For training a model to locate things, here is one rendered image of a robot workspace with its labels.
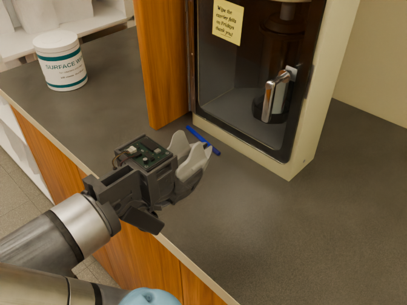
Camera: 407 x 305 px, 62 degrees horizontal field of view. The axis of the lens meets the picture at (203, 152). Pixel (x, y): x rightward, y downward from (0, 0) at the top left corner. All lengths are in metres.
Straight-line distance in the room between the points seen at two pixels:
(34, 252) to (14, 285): 0.13
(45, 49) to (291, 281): 0.90
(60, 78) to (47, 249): 0.81
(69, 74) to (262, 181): 0.68
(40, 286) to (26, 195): 1.98
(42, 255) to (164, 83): 0.59
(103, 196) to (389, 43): 0.85
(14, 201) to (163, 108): 1.50
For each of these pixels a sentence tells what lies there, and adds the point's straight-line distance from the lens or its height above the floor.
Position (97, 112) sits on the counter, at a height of 0.94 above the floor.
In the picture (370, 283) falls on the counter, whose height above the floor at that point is 0.94.
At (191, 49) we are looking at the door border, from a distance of 0.82.
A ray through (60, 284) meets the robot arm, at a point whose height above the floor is 1.27.
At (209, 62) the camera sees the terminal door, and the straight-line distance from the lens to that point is 0.79.
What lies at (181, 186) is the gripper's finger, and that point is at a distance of 0.49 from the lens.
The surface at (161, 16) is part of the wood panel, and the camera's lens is 0.83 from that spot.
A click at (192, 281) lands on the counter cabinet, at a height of 0.78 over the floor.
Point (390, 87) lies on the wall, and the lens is 1.10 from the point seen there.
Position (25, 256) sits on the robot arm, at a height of 1.20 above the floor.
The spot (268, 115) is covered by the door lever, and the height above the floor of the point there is 1.14.
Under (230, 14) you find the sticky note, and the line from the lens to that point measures 0.71.
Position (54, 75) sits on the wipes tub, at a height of 1.00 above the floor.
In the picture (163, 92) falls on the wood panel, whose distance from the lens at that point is 0.90.
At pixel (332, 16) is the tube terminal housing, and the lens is 0.62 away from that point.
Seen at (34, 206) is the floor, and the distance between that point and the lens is 2.18.
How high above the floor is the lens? 1.52
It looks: 42 degrees down
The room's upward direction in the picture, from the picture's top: straight up
